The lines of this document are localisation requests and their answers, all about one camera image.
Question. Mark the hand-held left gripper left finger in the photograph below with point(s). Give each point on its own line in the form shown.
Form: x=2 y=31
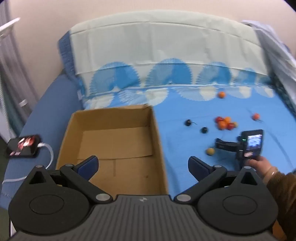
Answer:
x=89 y=165

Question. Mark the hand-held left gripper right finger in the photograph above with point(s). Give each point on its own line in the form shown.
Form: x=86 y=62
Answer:
x=196 y=165

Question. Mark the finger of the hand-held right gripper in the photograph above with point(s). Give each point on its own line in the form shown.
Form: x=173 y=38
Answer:
x=225 y=145

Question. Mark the brown cardboard box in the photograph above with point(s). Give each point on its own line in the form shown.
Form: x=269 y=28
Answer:
x=115 y=139

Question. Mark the orange with dark navel dot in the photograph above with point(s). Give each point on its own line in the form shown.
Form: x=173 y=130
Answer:
x=222 y=94

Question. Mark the person's right forearm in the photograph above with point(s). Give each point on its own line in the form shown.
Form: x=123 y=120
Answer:
x=284 y=199

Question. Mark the person's right hand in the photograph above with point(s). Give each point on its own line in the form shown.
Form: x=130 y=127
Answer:
x=261 y=165

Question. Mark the red cherry tomato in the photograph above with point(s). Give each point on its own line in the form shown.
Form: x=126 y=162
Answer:
x=230 y=126
x=218 y=119

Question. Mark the blue fan-print bedsheet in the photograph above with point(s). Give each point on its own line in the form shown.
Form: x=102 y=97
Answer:
x=180 y=148

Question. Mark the small black round berry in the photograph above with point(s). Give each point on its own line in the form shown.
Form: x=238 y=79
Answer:
x=204 y=130
x=188 y=122

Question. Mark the black smartphone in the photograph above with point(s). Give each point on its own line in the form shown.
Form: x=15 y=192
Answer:
x=24 y=144

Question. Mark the dark blue bed cover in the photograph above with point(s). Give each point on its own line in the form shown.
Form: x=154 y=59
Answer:
x=46 y=109

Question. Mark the grey printed cloth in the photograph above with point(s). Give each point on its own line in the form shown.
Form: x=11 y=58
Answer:
x=277 y=60

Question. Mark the grey pleated curtain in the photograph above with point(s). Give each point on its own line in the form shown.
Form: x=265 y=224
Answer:
x=13 y=76

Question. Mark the white blue fan-print pillow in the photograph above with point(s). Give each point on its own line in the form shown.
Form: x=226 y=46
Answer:
x=161 y=41

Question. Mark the white metal rack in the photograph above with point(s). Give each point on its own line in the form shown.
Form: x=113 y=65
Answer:
x=9 y=25

